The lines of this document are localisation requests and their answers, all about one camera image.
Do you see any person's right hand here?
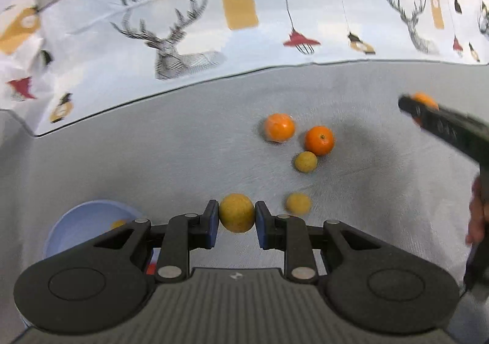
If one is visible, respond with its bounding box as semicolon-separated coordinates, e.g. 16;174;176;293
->
465;176;488;246

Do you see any printed deer tablecloth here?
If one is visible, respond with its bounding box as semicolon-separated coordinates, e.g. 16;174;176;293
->
1;0;488;135

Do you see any longan in plate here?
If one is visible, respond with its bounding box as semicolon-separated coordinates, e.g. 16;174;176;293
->
110;220;127;230

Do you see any orange tangerine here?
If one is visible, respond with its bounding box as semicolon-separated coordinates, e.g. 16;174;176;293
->
304;126;335;156
410;92;439;127
263;113;296;143

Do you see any blue round plate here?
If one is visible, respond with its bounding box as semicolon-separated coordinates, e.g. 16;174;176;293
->
43;199;142;259

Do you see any red cherry tomato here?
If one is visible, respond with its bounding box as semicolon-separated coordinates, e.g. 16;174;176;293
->
146;263;156;275

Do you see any brown longan fruit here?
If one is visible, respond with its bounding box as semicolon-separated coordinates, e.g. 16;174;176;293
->
285;192;312;216
294;151;318;174
219;193;255;233

